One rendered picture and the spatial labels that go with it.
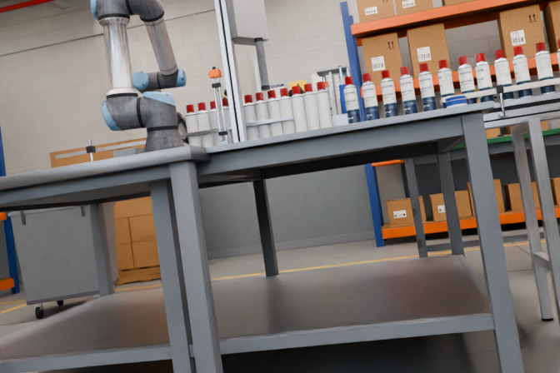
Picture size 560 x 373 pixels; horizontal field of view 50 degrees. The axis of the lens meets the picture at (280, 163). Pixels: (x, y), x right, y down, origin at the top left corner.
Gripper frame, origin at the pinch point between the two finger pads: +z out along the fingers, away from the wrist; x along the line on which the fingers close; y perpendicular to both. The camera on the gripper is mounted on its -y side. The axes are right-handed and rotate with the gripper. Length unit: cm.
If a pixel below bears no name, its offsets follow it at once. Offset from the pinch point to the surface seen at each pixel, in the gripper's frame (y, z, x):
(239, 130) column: -16.4, 14.9, -23.7
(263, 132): -2.4, 19.0, -28.7
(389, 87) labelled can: -2, 37, -80
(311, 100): -3, 21, -52
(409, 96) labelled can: -2, 45, -83
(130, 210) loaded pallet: 302, -67, 163
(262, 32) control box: -7, -13, -54
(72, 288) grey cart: 156, -13, 174
